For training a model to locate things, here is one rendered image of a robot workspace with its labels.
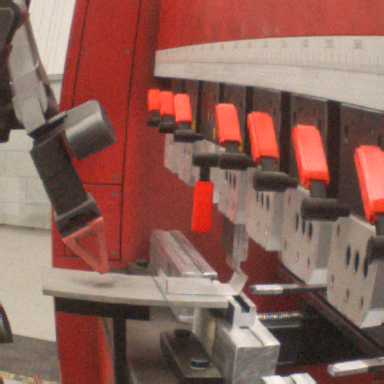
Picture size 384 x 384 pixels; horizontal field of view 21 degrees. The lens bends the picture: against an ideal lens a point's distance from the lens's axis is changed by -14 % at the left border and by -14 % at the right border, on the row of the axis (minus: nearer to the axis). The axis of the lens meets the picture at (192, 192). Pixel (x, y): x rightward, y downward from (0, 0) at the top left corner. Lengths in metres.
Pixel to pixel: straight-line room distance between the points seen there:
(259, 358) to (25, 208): 7.41
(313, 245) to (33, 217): 7.81
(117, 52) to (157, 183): 0.31
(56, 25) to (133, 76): 6.24
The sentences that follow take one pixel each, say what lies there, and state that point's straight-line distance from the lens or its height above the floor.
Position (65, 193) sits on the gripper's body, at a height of 1.13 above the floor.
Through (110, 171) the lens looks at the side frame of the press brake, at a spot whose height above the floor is 1.08.
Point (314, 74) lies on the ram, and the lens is 0.97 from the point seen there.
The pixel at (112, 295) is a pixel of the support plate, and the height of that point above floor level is 1.00.
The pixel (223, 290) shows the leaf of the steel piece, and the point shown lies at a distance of 1.58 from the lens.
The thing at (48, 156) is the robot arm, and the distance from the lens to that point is 1.52.
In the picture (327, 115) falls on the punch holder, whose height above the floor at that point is 1.28.
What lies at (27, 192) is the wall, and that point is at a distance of 8.71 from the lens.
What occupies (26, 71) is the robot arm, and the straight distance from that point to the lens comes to 1.57.
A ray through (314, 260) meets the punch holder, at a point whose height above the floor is 1.15.
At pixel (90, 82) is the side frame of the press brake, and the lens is 2.40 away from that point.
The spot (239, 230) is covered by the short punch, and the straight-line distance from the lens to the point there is 1.53.
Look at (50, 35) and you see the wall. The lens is 8.65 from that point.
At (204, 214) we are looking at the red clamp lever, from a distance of 1.41.
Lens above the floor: 1.30
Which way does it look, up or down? 6 degrees down
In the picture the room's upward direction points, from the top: 3 degrees clockwise
